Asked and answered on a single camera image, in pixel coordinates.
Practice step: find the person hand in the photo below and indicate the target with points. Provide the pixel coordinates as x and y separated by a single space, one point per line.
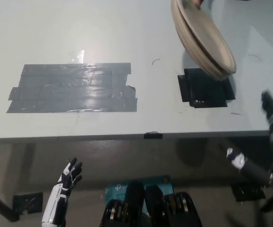
198 2

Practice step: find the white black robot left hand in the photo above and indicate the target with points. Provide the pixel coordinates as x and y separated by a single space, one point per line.
55 201

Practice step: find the beige paper plate stack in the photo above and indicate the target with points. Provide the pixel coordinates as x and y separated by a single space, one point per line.
202 37

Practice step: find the black floor tape patch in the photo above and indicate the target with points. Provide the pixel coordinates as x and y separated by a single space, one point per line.
28 202
247 192

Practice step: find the black stand leg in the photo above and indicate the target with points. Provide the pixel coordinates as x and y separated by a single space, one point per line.
268 204

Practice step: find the black table leg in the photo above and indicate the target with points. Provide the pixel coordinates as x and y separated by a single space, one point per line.
1 204

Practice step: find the small black tape strip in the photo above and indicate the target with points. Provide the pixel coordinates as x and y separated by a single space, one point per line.
153 135

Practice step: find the clear tape piece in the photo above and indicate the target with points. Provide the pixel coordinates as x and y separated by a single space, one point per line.
76 56

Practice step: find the grey duct tape patch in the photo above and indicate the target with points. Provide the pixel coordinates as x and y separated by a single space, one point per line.
74 87

